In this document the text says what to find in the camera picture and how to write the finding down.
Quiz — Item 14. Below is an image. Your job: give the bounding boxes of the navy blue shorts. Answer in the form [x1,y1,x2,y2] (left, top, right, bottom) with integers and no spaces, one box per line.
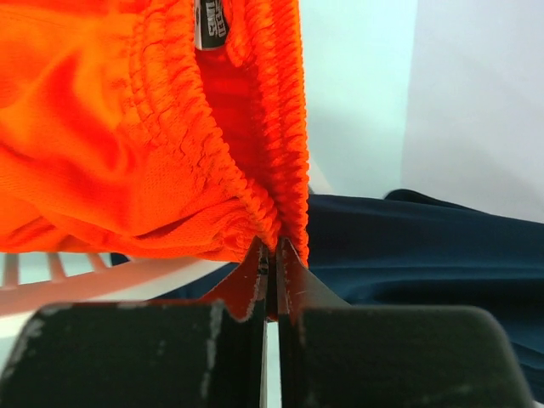
[110,189,544,394]

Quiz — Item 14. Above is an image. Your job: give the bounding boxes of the white plastic laundry basket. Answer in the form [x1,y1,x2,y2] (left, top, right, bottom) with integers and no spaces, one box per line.
[1,252,224,337]

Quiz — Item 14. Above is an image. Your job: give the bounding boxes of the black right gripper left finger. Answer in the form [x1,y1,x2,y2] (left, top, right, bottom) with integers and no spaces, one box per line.
[1,240,269,407]

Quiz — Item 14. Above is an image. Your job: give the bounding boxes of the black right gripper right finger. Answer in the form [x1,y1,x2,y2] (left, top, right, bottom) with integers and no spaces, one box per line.
[275,239,534,408]

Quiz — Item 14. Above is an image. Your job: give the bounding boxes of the orange mesh shorts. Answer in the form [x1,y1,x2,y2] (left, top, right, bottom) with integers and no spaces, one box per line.
[1,1,309,262]

